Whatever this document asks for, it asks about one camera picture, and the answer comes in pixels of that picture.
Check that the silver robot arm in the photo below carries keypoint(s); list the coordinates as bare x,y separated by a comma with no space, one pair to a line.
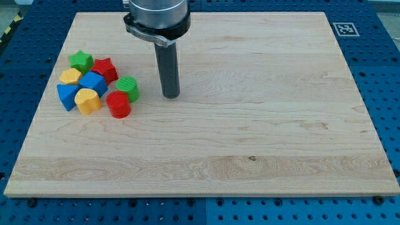
161,22

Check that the light wooden board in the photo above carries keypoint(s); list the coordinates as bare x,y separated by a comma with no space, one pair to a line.
268,108

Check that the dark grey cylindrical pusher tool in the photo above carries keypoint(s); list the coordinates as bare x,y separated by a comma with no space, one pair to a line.
167,62

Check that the green cylinder block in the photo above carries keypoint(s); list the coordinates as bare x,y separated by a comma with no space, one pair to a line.
128,85

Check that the red cylinder block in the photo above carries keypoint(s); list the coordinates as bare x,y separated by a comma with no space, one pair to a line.
118,104

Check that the red star block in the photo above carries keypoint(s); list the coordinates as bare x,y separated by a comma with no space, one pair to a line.
106,69

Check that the yellow heart block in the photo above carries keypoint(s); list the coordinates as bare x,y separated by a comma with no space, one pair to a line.
87,101

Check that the blue cube block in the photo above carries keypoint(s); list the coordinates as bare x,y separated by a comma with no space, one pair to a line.
92,80

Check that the green star block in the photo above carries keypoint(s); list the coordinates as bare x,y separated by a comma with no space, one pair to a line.
81,61

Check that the yellow hexagon block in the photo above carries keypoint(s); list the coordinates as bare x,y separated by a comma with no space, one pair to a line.
70,76

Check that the blue triangle block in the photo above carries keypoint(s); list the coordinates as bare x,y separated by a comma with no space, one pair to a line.
67,94

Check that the white fiducial marker tag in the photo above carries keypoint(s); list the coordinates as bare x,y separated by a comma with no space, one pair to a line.
345,29

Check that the black bolt front left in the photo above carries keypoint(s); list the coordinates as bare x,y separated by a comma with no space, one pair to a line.
31,203

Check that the black bolt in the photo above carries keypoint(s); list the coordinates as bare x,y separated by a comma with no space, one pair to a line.
378,200
31,203

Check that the black bolt front right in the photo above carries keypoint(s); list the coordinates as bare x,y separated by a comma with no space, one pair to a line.
378,200

